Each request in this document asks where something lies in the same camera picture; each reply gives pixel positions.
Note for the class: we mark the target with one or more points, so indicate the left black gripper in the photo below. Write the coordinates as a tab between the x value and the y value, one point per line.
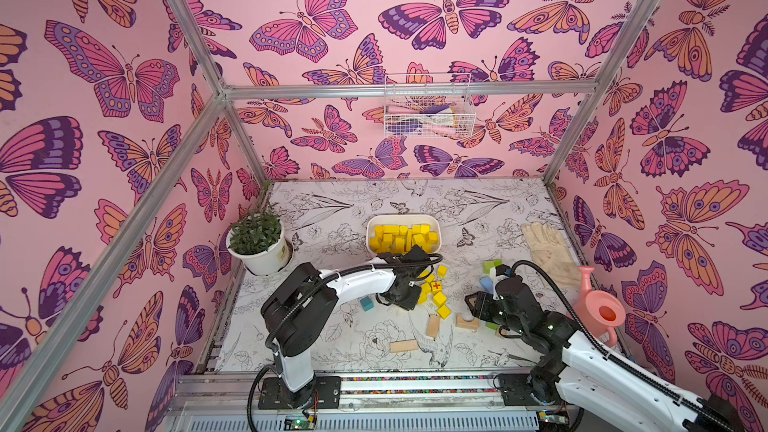
411	304

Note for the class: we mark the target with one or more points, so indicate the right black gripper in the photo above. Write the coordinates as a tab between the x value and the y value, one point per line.
483	306

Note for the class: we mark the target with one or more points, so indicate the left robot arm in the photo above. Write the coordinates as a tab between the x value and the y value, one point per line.
297	312

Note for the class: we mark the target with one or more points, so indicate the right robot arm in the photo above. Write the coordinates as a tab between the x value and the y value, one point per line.
576	368

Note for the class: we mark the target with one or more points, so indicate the natural wood arch block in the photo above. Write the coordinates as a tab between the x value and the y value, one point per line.
471	324

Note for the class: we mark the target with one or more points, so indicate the blue block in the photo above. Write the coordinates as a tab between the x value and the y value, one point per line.
487	284

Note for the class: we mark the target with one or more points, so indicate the white plastic bin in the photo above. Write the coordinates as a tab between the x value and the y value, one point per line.
399	234

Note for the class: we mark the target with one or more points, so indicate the light green block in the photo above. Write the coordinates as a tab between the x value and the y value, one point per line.
489	267

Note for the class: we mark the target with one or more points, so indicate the natural wood block upright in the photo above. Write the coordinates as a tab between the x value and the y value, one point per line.
433	326

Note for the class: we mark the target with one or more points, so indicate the teal block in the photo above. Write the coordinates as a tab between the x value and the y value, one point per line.
366	303

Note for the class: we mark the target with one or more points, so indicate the long natural wood block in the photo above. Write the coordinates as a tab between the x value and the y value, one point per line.
404	346

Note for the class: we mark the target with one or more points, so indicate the beige work glove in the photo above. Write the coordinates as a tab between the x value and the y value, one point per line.
550	251

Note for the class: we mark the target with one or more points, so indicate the pink watering can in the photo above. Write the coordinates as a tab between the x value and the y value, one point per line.
601	313

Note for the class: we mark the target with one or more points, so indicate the potted green plant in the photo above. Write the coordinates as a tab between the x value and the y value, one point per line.
259	242

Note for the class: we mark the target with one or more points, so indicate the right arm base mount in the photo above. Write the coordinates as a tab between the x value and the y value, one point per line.
531	390

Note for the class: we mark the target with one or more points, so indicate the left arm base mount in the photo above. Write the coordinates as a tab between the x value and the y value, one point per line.
322	392

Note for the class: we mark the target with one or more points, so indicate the wire basket on wall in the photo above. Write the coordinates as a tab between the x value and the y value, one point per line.
429	110

